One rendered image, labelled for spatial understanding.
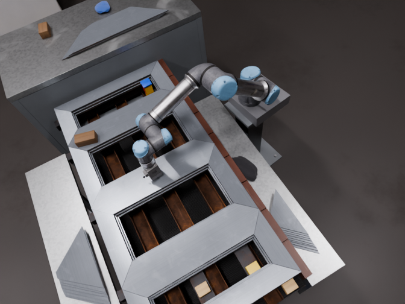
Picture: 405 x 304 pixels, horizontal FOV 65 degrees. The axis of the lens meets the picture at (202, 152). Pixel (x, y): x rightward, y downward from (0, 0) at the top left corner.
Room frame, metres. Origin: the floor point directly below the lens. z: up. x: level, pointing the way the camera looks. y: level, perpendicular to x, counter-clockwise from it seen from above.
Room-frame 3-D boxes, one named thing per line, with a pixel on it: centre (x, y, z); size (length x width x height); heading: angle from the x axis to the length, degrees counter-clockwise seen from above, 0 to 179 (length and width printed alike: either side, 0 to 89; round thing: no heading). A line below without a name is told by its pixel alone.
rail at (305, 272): (0.93, -0.10, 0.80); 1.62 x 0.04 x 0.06; 18
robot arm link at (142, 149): (0.80, 0.27, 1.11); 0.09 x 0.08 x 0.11; 117
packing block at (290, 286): (0.14, -0.26, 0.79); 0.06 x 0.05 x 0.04; 108
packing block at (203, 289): (0.20, 0.13, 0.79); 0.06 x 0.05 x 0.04; 108
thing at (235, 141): (0.77, -0.27, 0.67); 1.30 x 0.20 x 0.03; 18
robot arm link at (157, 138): (0.86, 0.20, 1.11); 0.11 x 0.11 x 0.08; 27
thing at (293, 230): (0.43, -0.36, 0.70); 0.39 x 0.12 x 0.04; 18
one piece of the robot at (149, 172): (0.80, 0.29, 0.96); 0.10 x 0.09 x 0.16; 117
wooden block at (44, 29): (1.91, 0.85, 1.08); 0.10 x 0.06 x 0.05; 7
